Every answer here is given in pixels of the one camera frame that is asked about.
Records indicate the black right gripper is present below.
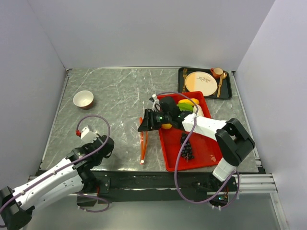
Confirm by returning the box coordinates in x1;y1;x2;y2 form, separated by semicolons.
137;109;171;132

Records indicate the clear zip bag orange zipper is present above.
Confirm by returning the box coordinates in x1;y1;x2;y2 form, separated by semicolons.
105;116;148;165

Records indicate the black grape bunch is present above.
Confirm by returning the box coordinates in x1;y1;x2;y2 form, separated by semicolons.
180;133;194;161

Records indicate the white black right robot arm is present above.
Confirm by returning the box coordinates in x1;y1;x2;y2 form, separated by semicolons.
138;94;255;191

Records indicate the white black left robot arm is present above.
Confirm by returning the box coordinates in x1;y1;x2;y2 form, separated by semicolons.
0;135;114;230

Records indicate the yellow pear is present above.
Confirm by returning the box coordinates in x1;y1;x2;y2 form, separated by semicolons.
161;123;172;129

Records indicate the green leaf vegetable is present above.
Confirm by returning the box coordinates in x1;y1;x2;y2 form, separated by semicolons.
177;103;193;112

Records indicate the white radish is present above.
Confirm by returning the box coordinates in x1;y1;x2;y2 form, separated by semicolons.
193;104;204;117

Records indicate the yellow mango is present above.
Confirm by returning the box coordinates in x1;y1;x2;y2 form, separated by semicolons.
178;98;200;106

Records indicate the red plastic tray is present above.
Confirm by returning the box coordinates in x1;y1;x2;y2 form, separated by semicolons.
153;91;227;172

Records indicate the gold fork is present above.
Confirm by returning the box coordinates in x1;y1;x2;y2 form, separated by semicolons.
182;68;188;92

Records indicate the white brown bowl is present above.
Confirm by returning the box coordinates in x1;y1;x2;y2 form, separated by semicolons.
72;90;94;110

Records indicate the cream orange plate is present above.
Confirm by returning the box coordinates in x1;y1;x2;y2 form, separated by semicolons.
185;71;217;96

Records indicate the black serving tray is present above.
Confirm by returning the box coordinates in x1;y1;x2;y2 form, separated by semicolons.
177;67;232;100

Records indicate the orange cup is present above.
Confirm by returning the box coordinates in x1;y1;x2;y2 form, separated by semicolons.
210;68;224;79

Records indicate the gold spoon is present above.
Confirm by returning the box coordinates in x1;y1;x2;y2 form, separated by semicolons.
217;71;227;98

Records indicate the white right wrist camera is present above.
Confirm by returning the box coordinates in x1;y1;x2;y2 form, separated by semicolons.
149;94;161;111

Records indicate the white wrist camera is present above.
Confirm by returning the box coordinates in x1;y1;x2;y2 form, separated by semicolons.
149;94;161;111
75;126;99;143

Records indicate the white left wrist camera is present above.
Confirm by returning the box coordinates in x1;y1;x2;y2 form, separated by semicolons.
75;126;99;143

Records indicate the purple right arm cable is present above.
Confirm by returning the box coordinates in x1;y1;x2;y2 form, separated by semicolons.
155;92;240;210

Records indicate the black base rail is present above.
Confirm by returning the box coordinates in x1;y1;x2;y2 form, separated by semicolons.
77;172;241;207

